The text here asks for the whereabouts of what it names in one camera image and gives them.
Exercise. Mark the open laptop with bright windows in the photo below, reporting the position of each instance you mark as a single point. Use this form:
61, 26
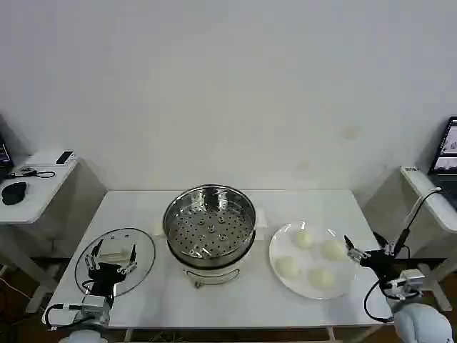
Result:
446, 157

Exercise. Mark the white side desk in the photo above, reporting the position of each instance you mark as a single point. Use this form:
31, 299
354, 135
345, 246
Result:
39, 200

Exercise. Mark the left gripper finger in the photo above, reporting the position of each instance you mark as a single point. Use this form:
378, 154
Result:
94, 255
132, 261

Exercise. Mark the round glass lid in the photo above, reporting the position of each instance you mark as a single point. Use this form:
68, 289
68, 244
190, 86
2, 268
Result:
143, 250

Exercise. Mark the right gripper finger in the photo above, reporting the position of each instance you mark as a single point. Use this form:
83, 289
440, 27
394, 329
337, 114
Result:
385, 246
355, 253

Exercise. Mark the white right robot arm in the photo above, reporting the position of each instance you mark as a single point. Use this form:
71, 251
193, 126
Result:
421, 323

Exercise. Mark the white electric cooker base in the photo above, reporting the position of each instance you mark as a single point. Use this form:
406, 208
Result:
214, 275

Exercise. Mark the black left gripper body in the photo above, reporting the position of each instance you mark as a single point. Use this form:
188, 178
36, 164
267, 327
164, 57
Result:
106, 277

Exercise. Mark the black computer mouse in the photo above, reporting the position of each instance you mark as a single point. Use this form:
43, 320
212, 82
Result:
14, 192

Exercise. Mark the perforated steel steamer basket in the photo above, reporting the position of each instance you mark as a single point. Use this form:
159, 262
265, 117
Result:
210, 221

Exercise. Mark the white steamed bun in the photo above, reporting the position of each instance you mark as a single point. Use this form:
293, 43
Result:
332, 249
305, 238
287, 267
320, 278

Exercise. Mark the white round plate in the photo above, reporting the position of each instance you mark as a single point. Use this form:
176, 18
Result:
285, 243

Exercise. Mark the black smartphone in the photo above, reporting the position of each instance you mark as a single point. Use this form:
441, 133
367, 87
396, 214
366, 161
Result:
64, 158

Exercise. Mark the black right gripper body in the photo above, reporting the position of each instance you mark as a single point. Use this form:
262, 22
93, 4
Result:
382, 264

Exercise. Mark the flat white box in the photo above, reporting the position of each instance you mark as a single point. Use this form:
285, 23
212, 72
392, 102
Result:
43, 159

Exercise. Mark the open laptop with dark screen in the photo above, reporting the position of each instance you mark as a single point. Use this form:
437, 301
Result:
5, 153

